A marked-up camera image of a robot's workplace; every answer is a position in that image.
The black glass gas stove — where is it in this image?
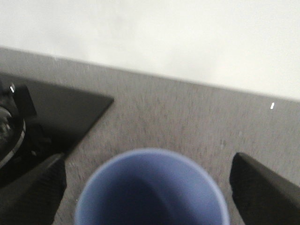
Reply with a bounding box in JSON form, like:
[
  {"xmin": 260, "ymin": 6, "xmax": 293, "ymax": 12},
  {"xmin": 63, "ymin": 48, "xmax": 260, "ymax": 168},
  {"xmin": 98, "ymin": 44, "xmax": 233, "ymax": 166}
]
[{"xmin": 0, "ymin": 73, "xmax": 114, "ymax": 186}]

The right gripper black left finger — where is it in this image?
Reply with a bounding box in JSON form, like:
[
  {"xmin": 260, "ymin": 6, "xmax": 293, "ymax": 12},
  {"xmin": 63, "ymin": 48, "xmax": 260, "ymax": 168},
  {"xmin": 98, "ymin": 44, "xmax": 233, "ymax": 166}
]
[{"xmin": 0, "ymin": 154, "xmax": 67, "ymax": 225}]

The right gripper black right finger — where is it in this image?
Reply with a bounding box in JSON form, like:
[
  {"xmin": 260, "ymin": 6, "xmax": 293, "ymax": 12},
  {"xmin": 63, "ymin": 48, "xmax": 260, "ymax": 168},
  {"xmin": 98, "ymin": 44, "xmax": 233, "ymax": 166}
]
[{"xmin": 229, "ymin": 152, "xmax": 300, "ymax": 225}]

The light blue ribbed cup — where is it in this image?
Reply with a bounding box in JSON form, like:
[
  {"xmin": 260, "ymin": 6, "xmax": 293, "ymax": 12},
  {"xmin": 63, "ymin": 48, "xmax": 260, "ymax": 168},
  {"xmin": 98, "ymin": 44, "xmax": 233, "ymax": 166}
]
[{"xmin": 74, "ymin": 148, "xmax": 230, "ymax": 225}]

